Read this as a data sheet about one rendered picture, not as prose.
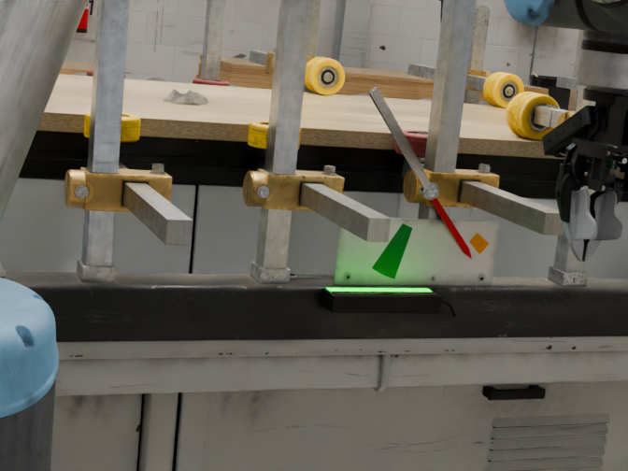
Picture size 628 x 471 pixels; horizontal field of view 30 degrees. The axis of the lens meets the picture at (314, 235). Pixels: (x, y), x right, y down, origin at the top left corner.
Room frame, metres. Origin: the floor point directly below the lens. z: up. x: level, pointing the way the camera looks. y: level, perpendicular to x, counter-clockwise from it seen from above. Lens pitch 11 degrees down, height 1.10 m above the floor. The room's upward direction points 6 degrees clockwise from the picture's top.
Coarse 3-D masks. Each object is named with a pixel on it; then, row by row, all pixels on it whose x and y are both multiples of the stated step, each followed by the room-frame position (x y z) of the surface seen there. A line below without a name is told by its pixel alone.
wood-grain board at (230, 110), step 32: (64, 96) 1.95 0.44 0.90; (128, 96) 2.07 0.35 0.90; (160, 96) 2.13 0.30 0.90; (224, 96) 2.27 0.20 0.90; (256, 96) 2.34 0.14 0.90; (320, 96) 2.51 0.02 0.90; (352, 96) 2.60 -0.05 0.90; (64, 128) 1.71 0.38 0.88; (160, 128) 1.76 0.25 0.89; (192, 128) 1.78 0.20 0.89; (224, 128) 1.80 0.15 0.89; (320, 128) 1.86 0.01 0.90; (352, 128) 1.91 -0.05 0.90; (384, 128) 1.97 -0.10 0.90; (416, 128) 2.02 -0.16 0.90; (480, 128) 2.15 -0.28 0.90
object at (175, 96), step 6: (174, 90) 2.05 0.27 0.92; (168, 96) 2.05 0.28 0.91; (174, 96) 2.05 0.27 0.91; (180, 96) 2.05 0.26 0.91; (186, 96) 2.03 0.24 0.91; (192, 96) 2.05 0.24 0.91; (198, 96) 2.06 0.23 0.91; (204, 96) 2.09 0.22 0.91; (174, 102) 2.02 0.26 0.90; (180, 102) 2.02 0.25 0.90; (186, 102) 2.02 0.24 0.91; (192, 102) 2.03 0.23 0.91; (198, 102) 2.05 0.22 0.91; (204, 102) 2.06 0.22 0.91
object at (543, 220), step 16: (464, 192) 1.70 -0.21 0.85; (480, 192) 1.66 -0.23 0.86; (496, 192) 1.64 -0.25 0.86; (480, 208) 1.65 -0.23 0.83; (496, 208) 1.61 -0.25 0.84; (512, 208) 1.57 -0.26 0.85; (528, 208) 1.54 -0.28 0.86; (544, 208) 1.53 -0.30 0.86; (528, 224) 1.53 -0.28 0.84; (544, 224) 1.50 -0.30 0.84; (560, 224) 1.50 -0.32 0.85
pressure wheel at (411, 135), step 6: (408, 132) 1.90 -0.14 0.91; (414, 132) 1.90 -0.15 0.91; (420, 132) 1.88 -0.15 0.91; (426, 132) 1.88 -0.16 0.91; (408, 138) 1.85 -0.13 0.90; (414, 138) 1.85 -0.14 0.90; (420, 138) 1.84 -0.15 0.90; (426, 138) 1.84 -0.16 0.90; (396, 144) 1.87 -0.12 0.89; (414, 144) 1.85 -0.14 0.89; (420, 144) 1.84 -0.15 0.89; (426, 144) 1.84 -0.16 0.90; (396, 150) 1.87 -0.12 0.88; (414, 150) 1.85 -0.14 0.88; (420, 150) 1.84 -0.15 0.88; (420, 156) 1.84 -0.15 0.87; (420, 162) 1.87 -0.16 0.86
